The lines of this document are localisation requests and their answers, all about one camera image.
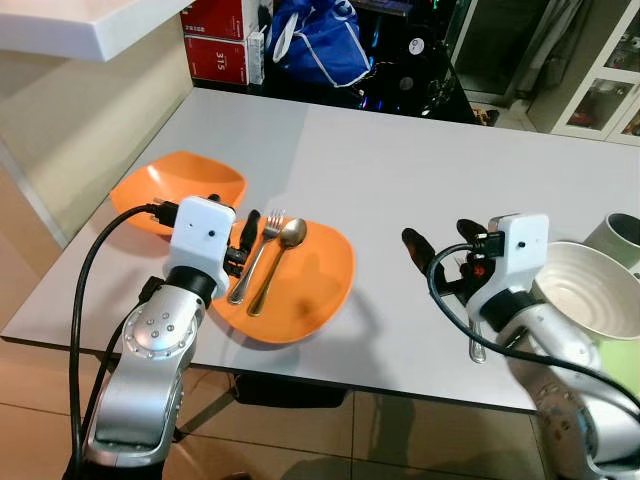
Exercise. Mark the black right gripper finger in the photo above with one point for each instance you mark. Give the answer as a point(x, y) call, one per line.
point(422, 250)
point(469, 233)

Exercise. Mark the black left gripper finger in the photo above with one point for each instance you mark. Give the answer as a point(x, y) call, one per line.
point(250, 230)
point(212, 199)

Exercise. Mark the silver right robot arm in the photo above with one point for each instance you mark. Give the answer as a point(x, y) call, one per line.
point(570, 400)

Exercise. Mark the orange bowl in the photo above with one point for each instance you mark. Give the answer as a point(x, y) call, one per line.
point(190, 180)

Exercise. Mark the silver spoon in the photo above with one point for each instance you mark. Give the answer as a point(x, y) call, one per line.
point(292, 233)

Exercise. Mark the orange plate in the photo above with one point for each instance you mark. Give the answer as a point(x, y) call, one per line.
point(310, 290)

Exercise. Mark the white ribbed bowl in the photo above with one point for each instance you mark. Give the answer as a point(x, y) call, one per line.
point(590, 290)

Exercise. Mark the red box with numbers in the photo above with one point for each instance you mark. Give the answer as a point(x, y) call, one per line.
point(215, 62)

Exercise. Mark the black box under table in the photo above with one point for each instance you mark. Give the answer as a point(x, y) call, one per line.
point(290, 390)

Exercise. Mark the grey mug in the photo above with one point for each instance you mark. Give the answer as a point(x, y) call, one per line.
point(610, 240)

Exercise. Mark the black computer case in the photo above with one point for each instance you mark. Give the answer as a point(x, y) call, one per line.
point(420, 80)

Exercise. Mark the green plate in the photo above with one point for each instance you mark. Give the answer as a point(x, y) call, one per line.
point(622, 365)

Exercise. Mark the white glass door cabinet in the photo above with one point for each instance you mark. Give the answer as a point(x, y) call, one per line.
point(600, 100)

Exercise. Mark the blue bag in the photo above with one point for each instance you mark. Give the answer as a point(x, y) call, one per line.
point(320, 45)

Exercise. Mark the white counter slab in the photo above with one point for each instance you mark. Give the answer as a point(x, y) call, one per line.
point(80, 25)

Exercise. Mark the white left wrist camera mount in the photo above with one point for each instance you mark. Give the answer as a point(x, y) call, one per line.
point(200, 235)

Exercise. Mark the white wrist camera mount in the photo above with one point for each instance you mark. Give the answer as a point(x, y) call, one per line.
point(200, 235)
point(520, 255)

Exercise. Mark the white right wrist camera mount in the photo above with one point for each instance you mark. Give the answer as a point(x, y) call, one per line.
point(520, 255)

